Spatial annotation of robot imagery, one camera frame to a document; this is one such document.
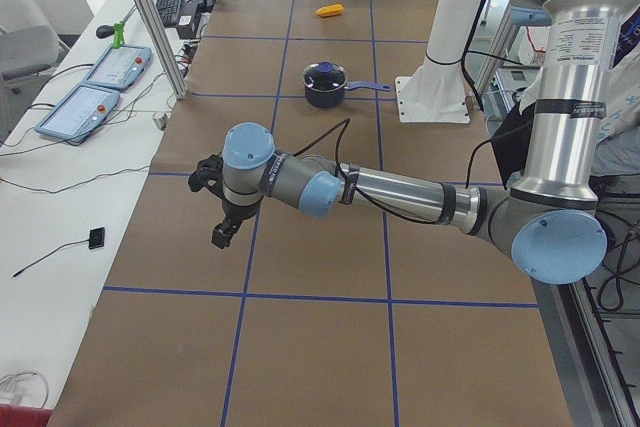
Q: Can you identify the black computer keyboard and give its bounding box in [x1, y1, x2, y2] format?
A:
[156, 0, 182, 27]

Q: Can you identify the teach pendant tablet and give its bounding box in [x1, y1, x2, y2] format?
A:
[84, 44, 152, 92]
[35, 83, 120, 145]

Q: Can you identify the white pedestal column base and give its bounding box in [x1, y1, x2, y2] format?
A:
[395, 0, 485, 124]

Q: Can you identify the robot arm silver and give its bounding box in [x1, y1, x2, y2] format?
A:
[207, 0, 639, 284]

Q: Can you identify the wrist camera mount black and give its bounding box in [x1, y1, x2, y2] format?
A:
[188, 154, 224, 198]

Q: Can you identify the aluminium frame post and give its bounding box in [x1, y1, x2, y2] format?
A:
[134, 0, 187, 100]

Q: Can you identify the near teach pendant tablet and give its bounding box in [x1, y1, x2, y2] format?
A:
[35, 83, 120, 145]

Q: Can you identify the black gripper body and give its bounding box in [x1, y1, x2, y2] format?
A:
[220, 200, 256, 233]

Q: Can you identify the far teach pendant tablet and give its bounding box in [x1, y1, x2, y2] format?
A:
[84, 44, 152, 92]

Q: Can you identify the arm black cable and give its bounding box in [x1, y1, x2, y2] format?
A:
[291, 118, 481, 225]

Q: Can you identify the green clamp tool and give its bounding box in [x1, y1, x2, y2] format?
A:
[112, 22, 125, 49]

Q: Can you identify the glass pot lid blue knob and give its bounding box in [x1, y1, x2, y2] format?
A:
[303, 61, 347, 92]

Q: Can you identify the yellow toy corn cob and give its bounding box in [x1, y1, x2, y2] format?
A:
[315, 3, 345, 18]

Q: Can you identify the small black square pad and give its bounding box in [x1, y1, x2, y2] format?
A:
[88, 227, 106, 250]

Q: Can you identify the dark blue saucepan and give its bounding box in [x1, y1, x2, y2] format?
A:
[302, 61, 392, 109]

